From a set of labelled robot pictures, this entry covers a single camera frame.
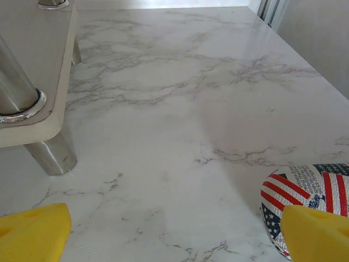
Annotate two-tier beige shelf, metal legs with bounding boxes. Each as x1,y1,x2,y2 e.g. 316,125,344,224
0,0,82,176

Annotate aluminium frame post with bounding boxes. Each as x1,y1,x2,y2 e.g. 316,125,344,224
257,0,287,31

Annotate american flag print pouch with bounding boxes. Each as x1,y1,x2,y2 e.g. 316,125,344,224
259,163,349,259

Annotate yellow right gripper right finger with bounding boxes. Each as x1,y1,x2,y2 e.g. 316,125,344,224
280,205,349,262

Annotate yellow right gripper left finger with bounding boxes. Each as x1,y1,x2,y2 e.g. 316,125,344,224
0,203,72,262

